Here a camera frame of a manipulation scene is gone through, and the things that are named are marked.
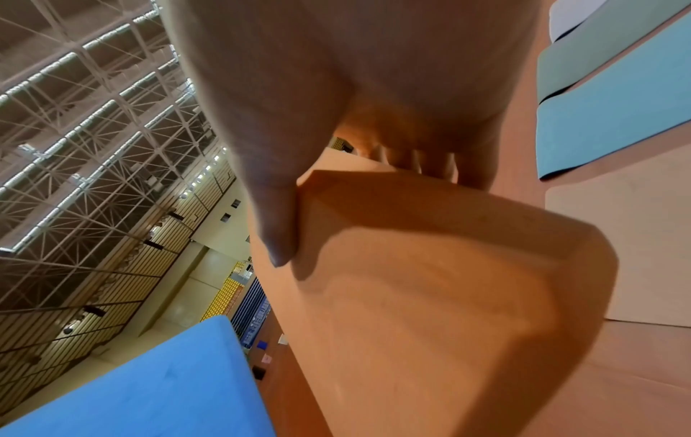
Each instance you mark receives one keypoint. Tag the light blue yoga mat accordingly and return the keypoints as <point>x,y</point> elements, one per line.
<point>621,128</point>

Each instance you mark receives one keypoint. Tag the lilac yoga mat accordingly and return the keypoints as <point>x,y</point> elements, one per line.
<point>572,13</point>

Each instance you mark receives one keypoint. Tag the distant spectator stand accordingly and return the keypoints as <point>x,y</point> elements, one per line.
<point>237,298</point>

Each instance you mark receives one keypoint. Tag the blue foam block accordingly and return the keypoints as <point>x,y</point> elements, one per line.
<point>162,384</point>

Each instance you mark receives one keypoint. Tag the green yoga mat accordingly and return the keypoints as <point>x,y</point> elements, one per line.
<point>594,55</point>

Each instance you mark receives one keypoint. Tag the orange foam block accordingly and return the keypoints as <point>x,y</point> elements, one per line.
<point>432,298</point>

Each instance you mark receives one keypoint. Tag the peach yoga mat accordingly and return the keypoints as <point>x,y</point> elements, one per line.
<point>648,256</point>

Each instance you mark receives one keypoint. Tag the person's right hand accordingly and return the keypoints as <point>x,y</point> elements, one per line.
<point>351,64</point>

